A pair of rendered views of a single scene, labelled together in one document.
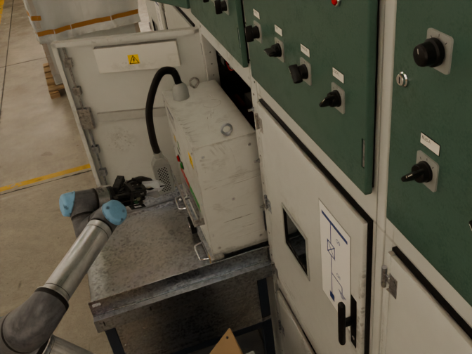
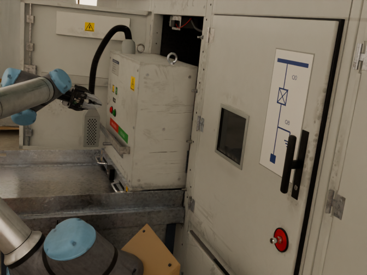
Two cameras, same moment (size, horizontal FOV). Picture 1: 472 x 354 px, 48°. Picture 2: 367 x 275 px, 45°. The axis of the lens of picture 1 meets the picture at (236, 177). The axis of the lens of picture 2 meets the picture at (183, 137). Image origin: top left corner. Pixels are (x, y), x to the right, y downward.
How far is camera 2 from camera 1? 76 cm
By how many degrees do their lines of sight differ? 22
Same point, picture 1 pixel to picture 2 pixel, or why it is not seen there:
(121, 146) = (54, 109)
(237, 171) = (173, 100)
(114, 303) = (22, 208)
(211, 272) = (126, 202)
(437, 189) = not seen: outside the picture
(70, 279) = (7, 98)
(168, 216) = (86, 171)
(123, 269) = (34, 193)
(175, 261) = not seen: hidden behind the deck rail
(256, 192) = (184, 129)
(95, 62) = (54, 24)
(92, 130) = not seen: hidden behind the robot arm
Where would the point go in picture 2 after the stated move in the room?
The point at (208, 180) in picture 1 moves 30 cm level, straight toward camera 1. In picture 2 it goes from (146, 101) to (158, 120)
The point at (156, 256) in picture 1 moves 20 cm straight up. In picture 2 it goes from (70, 191) to (72, 143)
